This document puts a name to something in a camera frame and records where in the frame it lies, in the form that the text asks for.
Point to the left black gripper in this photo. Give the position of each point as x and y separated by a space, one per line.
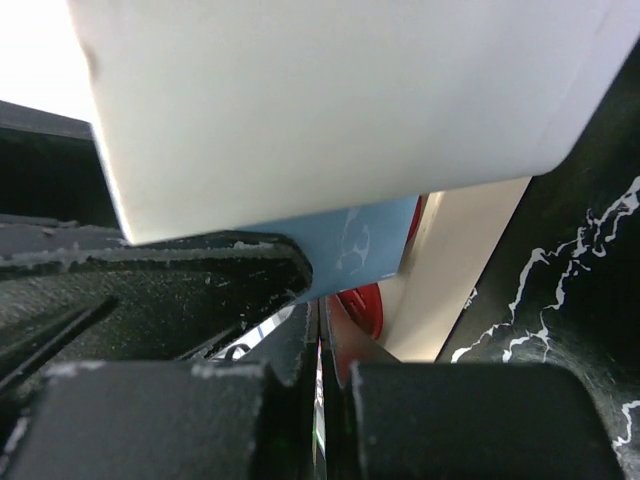
50 169

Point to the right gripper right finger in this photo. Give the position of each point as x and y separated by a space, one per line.
388 419

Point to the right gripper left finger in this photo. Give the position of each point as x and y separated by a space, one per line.
185 359

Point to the blue usb charger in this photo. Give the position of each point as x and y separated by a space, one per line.
350 247

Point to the beige red power strip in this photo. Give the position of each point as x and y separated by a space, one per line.
456 235

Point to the white usb charger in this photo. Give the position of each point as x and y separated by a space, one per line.
214 115

